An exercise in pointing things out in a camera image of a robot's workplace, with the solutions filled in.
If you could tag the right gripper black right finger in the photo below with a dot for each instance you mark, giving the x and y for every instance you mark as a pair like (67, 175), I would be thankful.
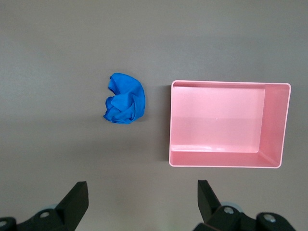
(209, 207)

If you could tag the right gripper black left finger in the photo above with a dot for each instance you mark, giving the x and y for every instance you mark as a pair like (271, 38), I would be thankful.
(72, 207)

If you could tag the blue cloth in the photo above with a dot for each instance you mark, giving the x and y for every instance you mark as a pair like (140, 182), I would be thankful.
(127, 101)

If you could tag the pink plastic bin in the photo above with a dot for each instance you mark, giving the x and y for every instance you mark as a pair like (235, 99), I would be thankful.
(216, 115)

